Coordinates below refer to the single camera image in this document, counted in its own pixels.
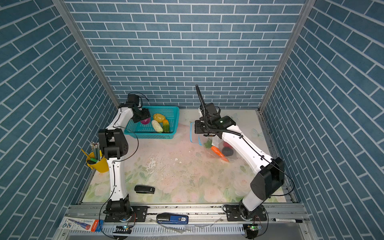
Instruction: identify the purple toy eggplant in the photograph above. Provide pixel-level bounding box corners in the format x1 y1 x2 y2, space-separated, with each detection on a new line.
141 118 151 125

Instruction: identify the clear zip top bag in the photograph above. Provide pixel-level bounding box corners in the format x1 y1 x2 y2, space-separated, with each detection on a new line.
190 123 240 162

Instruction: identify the white toy daikon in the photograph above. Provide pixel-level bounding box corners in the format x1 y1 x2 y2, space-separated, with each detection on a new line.
151 120 163 133

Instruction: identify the dark toy avocado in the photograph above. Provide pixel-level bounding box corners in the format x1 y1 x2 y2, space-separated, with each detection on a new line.
222 147 234 157

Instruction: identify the orange toy carrot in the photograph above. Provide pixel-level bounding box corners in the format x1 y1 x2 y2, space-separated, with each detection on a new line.
204 139 230 163

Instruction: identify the red toy strawberry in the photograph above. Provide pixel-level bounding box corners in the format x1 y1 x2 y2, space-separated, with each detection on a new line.
223 142 233 149

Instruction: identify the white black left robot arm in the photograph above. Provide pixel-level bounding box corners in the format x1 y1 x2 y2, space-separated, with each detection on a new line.
98 106 151 222

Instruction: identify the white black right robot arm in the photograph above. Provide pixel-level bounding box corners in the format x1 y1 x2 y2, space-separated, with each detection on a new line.
195 116 285 220

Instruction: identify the teal plastic basket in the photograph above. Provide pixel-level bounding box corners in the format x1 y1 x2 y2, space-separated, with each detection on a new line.
124 106 180 139

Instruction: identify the orange green toy corn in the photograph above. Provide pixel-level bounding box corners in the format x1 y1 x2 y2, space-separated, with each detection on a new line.
163 119 170 133

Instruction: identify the yellow pen cup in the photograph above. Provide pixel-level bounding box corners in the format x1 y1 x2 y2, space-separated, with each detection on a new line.
81 142 109 173

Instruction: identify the black stapler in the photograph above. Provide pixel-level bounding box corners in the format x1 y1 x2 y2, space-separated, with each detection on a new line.
134 185 156 194

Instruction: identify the blue black box cutter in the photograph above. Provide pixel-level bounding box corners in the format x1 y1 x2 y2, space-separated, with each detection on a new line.
156 213 189 225

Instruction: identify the red blue pencil box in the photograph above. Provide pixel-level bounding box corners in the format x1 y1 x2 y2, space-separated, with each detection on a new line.
59 217 104 233

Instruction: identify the black marker pen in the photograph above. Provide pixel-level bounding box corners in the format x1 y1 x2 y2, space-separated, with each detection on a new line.
272 218 303 223

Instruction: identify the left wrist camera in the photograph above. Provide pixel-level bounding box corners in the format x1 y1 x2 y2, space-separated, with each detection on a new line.
119 92 149 109

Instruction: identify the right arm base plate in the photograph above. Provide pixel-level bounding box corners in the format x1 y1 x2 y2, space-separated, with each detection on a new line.
222 205 267 222

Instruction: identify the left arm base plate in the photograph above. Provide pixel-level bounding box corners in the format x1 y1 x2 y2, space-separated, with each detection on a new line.
103 206 149 223

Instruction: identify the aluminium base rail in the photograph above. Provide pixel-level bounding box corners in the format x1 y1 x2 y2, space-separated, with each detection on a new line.
54 203 317 240

